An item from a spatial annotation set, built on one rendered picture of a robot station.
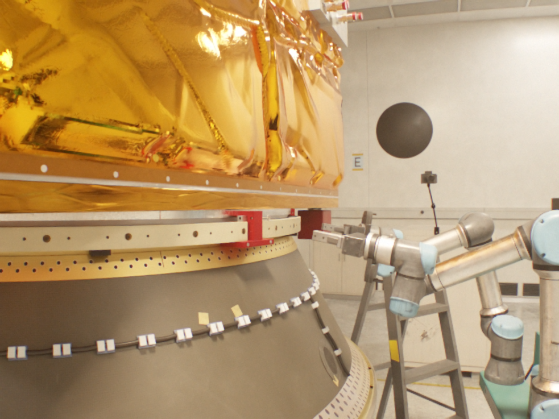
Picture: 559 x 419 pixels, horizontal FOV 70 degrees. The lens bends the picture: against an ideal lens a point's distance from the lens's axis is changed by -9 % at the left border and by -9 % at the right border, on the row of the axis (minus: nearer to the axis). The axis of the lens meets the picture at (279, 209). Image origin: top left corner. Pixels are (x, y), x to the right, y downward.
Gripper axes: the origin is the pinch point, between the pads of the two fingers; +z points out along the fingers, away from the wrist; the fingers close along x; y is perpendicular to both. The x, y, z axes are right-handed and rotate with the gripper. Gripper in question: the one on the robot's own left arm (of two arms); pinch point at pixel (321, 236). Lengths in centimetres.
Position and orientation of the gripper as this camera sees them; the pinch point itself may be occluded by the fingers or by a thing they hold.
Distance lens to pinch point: 120.0
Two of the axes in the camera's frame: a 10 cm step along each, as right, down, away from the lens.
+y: 1.6, -9.8, -0.8
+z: -9.0, -1.8, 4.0
